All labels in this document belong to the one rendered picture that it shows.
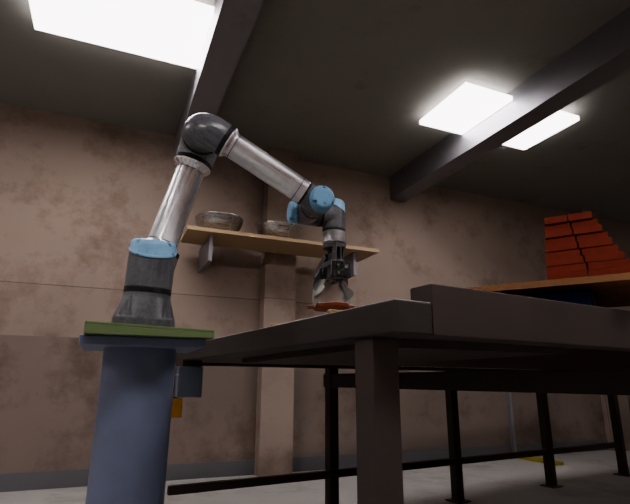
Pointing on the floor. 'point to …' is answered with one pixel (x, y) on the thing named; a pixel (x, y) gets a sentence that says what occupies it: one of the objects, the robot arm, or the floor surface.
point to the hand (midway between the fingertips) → (330, 307)
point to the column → (133, 417)
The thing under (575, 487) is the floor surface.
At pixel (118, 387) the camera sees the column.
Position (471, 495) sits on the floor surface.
